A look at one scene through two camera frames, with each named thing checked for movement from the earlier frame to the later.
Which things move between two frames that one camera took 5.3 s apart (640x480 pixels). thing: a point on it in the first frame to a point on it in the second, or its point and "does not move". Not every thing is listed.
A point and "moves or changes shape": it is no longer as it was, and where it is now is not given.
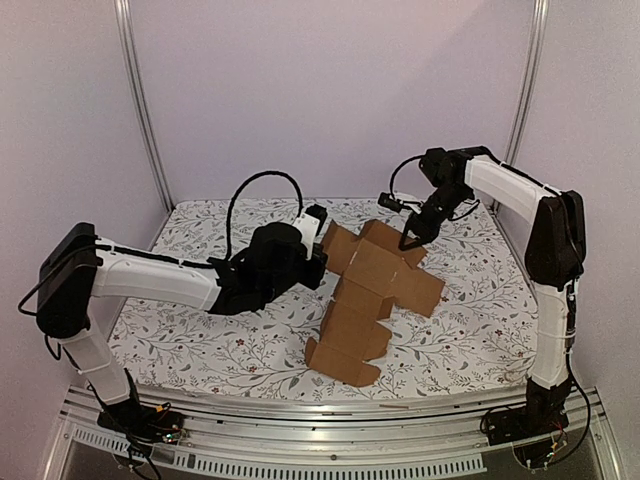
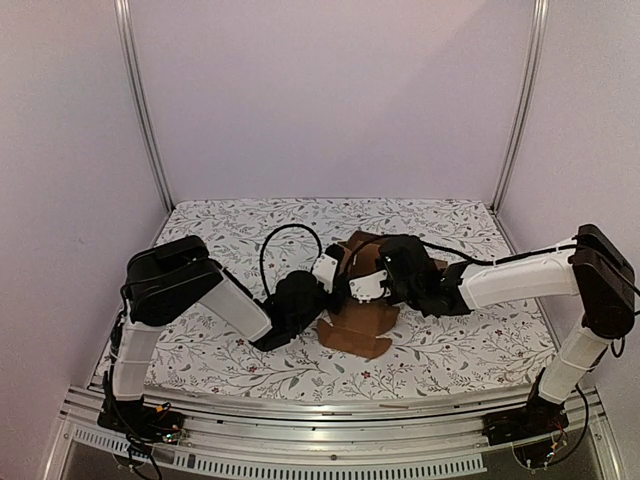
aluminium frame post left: (127, 54) does not move
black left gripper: (313, 280) to (336, 307)
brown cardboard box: (375, 271) moves or changes shape
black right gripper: (422, 223) to (385, 267)
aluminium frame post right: (529, 82) does not move
